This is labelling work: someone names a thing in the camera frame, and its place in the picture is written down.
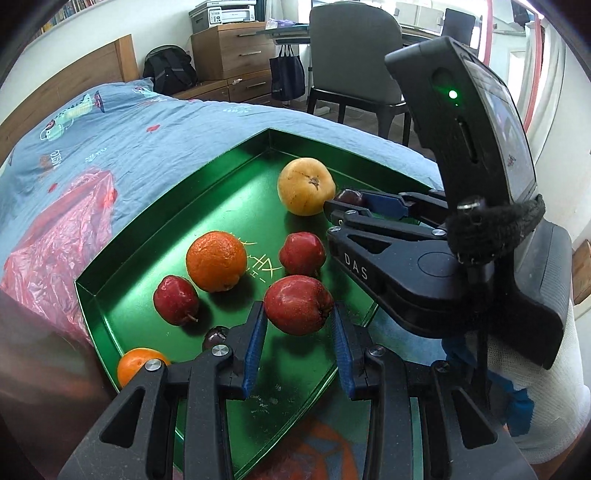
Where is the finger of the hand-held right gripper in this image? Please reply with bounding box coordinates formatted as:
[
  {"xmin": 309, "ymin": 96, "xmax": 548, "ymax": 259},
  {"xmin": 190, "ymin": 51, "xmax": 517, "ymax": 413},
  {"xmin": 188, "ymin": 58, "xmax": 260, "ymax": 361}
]
[
  {"xmin": 323, "ymin": 198, "xmax": 448, "ymax": 237},
  {"xmin": 358, "ymin": 188, "xmax": 448, "ymax": 224}
]

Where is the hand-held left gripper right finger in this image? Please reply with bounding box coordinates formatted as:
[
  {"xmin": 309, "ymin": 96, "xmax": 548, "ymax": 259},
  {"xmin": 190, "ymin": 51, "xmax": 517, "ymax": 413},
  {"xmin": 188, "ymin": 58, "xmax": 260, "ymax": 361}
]
[{"xmin": 331, "ymin": 301, "xmax": 541, "ymax": 480}]

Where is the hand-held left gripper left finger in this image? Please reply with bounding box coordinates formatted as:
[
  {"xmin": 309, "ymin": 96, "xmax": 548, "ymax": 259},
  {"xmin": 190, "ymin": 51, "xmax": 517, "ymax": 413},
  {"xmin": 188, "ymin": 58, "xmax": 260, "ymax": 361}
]
[{"xmin": 58, "ymin": 300, "xmax": 269, "ymax": 480}]

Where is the dark plum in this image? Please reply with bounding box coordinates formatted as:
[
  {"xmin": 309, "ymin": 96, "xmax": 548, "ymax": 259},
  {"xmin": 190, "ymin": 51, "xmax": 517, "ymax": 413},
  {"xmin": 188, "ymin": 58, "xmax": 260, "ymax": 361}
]
[
  {"xmin": 202, "ymin": 325, "xmax": 232, "ymax": 352},
  {"xmin": 333, "ymin": 188, "xmax": 365, "ymax": 208}
]

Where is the small red fruit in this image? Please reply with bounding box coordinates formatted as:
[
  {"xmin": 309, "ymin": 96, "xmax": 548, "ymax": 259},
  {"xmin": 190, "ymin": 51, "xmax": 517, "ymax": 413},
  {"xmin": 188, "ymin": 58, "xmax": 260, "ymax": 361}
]
[{"xmin": 278, "ymin": 232, "xmax": 328, "ymax": 278}]

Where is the large red apple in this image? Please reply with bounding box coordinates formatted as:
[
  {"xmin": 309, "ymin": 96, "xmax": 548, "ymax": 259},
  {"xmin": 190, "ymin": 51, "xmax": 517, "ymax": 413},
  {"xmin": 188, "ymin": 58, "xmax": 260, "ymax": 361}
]
[{"xmin": 263, "ymin": 275, "xmax": 334, "ymax": 336}]

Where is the red apple with stem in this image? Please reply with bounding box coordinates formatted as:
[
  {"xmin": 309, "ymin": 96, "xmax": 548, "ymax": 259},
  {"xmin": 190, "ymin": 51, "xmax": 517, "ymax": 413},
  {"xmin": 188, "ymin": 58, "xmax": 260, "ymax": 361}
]
[{"xmin": 153, "ymin": 275, "xmax": 201, "ymax": 326}]

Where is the bumpy orange mandarin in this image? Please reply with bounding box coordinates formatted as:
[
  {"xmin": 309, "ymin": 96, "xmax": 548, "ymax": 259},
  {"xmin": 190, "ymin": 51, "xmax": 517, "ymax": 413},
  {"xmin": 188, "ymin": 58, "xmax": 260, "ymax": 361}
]
[{"xmin": 185, "ymin": 232, "xmax": 248, "ymax": 293}]

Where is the green metal tray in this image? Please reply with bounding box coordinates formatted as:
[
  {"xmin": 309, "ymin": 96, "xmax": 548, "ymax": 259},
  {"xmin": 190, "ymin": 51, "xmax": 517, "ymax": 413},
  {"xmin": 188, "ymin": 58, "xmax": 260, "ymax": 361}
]
[{"xmin": 75, "ymin": 128, "xmax": 444, "ymax": 480}]

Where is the smooth orange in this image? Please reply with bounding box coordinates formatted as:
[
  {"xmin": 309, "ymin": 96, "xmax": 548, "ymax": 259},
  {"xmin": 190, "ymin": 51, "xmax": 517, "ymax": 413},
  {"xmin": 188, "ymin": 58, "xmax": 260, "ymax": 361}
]
[{"xmin": 117, "ymin": 347, "xmax": 171, "ymax": 388}]

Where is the person's right hand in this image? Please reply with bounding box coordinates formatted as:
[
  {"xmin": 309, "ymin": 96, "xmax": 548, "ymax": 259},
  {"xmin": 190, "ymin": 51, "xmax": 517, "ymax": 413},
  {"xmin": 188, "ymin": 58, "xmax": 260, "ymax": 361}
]
[{"xmin": 442, "ymin": 300, "xmax": 583, "ymax": 464}]

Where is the yellow pear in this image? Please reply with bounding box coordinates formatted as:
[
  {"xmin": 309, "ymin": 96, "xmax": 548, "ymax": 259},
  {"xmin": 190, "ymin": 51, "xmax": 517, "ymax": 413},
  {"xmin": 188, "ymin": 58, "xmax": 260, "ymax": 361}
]
[{"xmin": 277, "ymin": 157, "xmax": 337, "ymax": 217}]

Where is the pink hoop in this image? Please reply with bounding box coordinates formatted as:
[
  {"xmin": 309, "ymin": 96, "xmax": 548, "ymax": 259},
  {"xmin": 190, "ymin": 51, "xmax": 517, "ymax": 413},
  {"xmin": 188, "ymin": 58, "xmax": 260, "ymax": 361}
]
[{"xmin": 482, "ymin": 0, "xmax": 548, "ymax": 134}]

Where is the orange and blue patterned cloth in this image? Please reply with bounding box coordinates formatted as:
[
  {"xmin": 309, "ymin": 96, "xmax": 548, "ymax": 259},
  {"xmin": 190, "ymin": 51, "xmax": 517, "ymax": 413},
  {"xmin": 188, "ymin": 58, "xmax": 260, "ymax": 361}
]
[{"xmin": 249, "ymin": 406, "xmax": 375, "ymax": 480}]

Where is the black monitor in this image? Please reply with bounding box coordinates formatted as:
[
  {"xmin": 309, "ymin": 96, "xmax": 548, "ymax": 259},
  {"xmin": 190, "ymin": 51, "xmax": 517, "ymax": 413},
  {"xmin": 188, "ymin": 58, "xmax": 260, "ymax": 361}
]
[{"xmin": 441, "ymin": 8, "xmax": 476, "ymax": 47}]

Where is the black tote bag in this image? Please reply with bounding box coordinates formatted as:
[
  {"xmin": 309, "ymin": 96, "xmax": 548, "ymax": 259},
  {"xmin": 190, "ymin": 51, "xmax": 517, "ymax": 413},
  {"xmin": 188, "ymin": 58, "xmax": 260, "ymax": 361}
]
[{"xmin": 269, "ymin": 45, "xmax": 306, "ymax": 102}]

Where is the grey chair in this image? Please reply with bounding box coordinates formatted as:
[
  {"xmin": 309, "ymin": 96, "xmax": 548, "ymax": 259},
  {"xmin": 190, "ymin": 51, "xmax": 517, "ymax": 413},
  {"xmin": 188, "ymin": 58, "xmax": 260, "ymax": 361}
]
[{"xmin": 305, "ymin": 2, "xmax": 411, "ymax": 147}]

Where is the blue printed bedsheet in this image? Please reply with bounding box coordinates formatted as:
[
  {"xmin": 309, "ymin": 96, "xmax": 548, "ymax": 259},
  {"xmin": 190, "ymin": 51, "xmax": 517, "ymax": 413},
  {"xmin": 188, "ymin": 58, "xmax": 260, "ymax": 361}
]
[{"xmin": 0, "ymin": 80, "xmax": 439, "ymax": 296}]

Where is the desk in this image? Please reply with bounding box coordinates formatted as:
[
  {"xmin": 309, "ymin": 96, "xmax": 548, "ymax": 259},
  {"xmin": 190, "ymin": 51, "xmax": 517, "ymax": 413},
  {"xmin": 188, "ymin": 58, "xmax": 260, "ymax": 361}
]
[{"xmin": 256, "ymin": 18, "xmax": 527, "ymax": 47}]

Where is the wooden drawer cabinet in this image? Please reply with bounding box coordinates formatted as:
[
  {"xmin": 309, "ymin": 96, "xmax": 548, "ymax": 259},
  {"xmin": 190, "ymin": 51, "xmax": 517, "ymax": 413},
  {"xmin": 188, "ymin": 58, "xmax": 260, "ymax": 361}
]
[{"xmin": 171, "ymin": 22, "xmax": 284, "ymax": 109}]

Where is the pink plastic sheet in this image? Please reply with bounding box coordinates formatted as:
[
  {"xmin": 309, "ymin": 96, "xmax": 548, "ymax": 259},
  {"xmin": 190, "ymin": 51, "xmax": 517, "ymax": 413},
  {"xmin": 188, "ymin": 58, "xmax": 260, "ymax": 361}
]
[{"xmin": 0, "ymin": 168, "xmax": 118, "ymax": 347}]

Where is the black backpack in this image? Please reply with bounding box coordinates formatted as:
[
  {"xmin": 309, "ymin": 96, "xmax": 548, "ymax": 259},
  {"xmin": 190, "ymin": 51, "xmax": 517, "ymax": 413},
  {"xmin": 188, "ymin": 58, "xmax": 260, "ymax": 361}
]
[{"xmin": 142, "ymin": 45, "xmax": 199, "ymax": 95}]

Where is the grey printer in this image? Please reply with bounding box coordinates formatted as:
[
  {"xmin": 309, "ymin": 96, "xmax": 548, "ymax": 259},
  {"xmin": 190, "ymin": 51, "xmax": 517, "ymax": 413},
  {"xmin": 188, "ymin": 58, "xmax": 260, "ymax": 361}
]
[{"xmin": 188, "ymin": 0, "xmax": 257, "ymax": 34}]

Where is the wooden headboard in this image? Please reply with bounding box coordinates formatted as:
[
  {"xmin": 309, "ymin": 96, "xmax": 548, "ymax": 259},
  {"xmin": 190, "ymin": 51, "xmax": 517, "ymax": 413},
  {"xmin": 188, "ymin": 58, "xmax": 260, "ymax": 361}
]
[{"xmin": 0, "ymin": 33, "xmax": 139, "ymax": 162}]

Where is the bookshelf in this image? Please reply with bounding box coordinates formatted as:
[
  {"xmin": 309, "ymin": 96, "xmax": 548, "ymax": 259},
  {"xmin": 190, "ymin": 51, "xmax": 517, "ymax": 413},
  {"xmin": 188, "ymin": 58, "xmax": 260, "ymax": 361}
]
[{"xmin": 39, "ymin": 0, "xmax": 112, "ymax": 35}]

